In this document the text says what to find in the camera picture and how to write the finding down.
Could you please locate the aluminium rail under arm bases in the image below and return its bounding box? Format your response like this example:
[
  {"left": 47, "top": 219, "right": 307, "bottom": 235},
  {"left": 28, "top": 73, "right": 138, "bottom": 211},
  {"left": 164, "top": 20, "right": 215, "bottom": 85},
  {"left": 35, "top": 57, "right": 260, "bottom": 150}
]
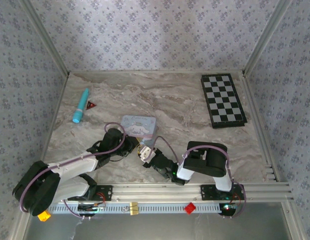
[{"left": 52, "top": 181, "right": 295, "bottom": 204}]

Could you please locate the slotted cable duct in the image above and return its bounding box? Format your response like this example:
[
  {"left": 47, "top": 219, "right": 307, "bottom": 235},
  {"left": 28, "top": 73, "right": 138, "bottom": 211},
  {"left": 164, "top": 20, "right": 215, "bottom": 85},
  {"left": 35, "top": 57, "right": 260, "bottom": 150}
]
[{"left": 48, "top": 202, "right": 220, "bottom": 215}]

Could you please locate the aluminium frame post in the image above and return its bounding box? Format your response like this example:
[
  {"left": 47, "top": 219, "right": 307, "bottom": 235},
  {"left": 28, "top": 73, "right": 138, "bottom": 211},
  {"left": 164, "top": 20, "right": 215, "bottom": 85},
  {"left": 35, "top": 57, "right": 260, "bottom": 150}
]
[
  {"left": 18, "top": 0, "right": 71, "bottom": 77},
  {"left": 241, "top": 0, "right": 294, "bottom": 76}
]

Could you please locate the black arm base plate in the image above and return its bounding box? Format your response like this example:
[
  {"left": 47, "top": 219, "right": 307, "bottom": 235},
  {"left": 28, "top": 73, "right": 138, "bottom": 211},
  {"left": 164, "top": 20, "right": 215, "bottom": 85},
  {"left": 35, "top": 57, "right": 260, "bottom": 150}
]
[
  {"left": 200, "top": 184, "right": 246, "bottom": 202},
  {"left": 66, "top": 184, "right": 114, "bottom": 202}
]

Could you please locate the aluminium table side rail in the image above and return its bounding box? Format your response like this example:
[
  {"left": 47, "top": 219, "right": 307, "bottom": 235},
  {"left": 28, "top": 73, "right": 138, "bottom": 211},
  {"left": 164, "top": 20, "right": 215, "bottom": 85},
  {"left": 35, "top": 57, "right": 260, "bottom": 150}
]
[
  {"left": 241, "top": 71, "right": 280, "bottom": 183},
  {"left": 41, "top": 73, "right": 70, "bottom": 163}
]

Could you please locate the yellow toy block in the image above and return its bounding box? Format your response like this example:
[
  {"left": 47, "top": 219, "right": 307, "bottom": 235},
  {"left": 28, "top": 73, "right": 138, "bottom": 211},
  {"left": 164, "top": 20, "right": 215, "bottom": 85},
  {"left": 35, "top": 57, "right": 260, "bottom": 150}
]
[{"left": 37, "top": 210, "right": 52, "bottom": 223}]

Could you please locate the pale blue cartoon tin box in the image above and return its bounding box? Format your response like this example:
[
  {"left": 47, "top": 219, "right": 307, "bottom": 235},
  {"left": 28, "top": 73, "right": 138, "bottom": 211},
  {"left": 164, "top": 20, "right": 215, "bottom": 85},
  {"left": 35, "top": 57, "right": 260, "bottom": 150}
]
[{"left": 119, "top": 114, "right": 158, "bottom": 148}]

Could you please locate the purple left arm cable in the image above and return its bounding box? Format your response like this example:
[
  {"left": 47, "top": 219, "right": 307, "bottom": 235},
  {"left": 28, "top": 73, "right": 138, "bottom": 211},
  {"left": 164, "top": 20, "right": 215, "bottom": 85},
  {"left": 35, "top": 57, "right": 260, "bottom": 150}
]
[{"left": 19, "top": 121, "right": 127, "bottom": 221}]

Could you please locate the beige clip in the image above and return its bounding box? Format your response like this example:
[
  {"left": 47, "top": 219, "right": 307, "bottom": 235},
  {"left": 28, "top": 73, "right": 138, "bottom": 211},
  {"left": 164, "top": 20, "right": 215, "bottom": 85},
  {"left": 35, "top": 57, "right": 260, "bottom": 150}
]
[{"left": 129, "top": 201, "right": 140, "bottom": 216}]

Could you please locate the black and grey chessboard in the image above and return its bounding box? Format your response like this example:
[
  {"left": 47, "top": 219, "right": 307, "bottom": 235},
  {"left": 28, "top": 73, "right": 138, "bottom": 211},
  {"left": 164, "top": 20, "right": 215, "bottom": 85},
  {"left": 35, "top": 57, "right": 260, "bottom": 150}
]
[{"left": 200, "top": 73, "right": 247, "bottom": 129}]

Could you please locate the turquoise pen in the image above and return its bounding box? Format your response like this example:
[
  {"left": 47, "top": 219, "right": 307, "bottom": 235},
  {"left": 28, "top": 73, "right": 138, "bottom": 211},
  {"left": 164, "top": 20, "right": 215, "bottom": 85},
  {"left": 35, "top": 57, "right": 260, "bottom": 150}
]
[{"left": 72, "top": 87, "right": 90, "bottom": 124}]

